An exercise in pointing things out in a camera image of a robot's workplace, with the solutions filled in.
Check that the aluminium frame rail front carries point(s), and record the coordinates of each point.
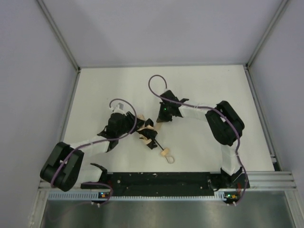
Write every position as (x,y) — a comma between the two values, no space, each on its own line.
(254,181)

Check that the aluminium frame post left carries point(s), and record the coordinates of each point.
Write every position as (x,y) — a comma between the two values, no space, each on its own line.
(58,35)

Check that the aluminium frame post right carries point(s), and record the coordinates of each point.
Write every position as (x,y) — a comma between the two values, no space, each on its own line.
(268,31)

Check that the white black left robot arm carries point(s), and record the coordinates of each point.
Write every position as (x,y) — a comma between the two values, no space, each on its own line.
(63,168)

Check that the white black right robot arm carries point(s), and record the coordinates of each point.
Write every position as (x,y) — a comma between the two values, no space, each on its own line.
(225,124)

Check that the aluminium frame post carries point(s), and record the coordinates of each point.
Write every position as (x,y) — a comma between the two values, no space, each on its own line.
(268,31)
(58,35)

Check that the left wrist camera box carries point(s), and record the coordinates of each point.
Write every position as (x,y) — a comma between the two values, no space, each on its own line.
(119,108)

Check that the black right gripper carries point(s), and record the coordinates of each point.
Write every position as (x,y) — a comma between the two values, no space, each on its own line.
(163,116)

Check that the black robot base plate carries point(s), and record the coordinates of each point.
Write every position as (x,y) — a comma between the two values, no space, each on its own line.
(163,184)

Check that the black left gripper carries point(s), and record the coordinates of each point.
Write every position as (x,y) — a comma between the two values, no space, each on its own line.
(143,129)

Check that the beige and black folding umbrella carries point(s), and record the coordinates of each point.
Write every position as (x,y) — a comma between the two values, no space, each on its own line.
(148,133)

